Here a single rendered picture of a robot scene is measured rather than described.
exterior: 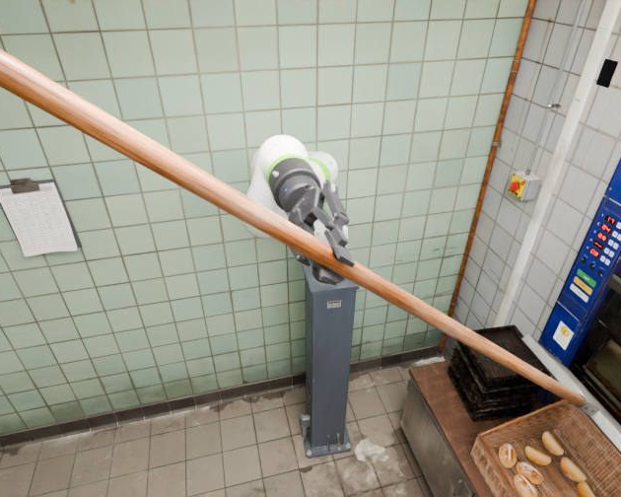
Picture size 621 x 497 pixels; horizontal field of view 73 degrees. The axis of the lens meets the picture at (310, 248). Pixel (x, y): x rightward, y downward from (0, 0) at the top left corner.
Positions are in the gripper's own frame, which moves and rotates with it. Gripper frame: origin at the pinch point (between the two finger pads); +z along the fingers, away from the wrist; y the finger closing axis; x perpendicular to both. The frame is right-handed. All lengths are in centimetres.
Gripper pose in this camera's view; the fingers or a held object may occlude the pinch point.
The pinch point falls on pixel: (331, 256)
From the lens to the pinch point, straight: 62.2
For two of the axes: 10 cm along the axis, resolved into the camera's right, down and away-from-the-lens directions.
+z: 2.6, 5.7, -7.8
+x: -7.3, -4.1, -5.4
